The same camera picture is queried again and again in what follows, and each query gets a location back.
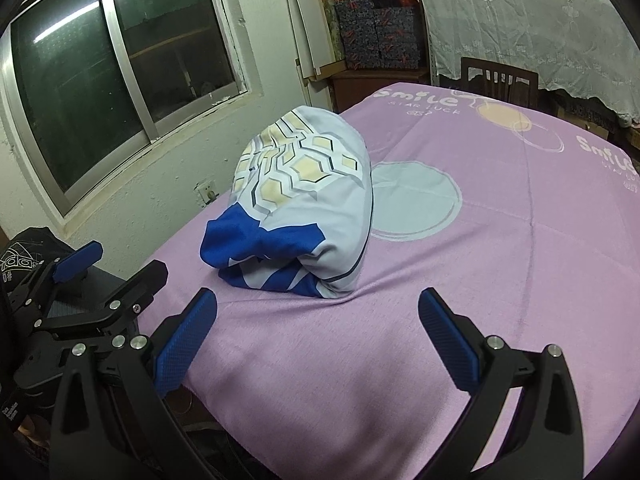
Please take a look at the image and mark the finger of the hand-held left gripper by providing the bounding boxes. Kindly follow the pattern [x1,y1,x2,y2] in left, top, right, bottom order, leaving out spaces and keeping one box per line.
[7,240,104,333]
[37,259,170,342]

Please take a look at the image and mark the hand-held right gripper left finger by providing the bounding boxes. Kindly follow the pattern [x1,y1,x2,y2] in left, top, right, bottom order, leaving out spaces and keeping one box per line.
[49,287,221,480]

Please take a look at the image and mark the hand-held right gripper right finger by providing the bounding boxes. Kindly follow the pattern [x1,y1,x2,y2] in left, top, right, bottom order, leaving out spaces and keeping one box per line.
[419,287,598,480]

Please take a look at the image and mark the blue printed zip hoodie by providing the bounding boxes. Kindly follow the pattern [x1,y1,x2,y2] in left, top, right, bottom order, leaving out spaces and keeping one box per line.
[200,105,377,301]

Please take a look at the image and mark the purple printed blanket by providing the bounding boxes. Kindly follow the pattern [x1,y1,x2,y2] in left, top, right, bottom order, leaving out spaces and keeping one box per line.
[135,81,640,480]

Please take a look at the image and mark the aluminium sliding window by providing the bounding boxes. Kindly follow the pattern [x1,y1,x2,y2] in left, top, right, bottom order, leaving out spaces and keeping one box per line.
[0,0,266,218]

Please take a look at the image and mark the old wooden desk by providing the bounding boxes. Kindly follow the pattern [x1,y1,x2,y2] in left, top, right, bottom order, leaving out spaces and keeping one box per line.
[552,90,640,158]

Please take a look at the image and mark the brown low wooden cabinet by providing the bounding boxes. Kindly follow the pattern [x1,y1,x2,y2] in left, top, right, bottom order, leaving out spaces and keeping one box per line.
[330,67,433,113]

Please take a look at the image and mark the dark wooden chair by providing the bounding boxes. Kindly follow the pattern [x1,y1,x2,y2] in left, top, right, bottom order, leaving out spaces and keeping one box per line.
[460,56,541,108]

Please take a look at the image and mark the white leaning boards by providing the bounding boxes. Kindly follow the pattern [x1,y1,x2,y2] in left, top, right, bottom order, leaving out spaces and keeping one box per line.
[280,0,346,83]

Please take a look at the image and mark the stack of dark patterned boxes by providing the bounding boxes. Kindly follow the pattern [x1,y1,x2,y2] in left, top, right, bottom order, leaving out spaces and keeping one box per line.
[332,0,423,71]

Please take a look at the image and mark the green patterned panel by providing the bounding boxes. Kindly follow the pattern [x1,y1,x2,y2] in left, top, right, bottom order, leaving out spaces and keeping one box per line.
[312,0,348,63]

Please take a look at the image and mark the white lace cloth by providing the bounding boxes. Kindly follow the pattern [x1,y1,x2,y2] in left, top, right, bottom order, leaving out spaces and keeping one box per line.
[410,0,640,128]

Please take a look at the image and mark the white wall socket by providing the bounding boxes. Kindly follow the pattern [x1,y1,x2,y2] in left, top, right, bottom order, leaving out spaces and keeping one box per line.
[195,178,221,208]

